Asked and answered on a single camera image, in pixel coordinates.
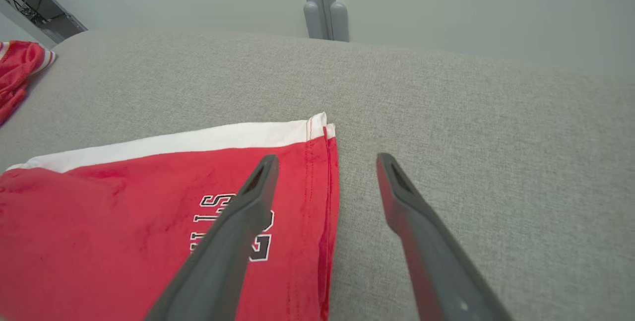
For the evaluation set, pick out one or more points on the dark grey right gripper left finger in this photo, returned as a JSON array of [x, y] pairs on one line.
[[223, 256]]

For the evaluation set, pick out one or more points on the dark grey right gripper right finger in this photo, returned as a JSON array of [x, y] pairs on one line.
[[436, 261]]

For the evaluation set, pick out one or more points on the red shorts with white waistband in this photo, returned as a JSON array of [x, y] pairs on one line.
[[109, 231]]

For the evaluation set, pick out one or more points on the red and white basketball jersey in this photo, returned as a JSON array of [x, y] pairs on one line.
[[15, 73]]

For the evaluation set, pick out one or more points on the grey partition post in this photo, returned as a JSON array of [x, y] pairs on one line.
[[338, 18], [312, 13]]

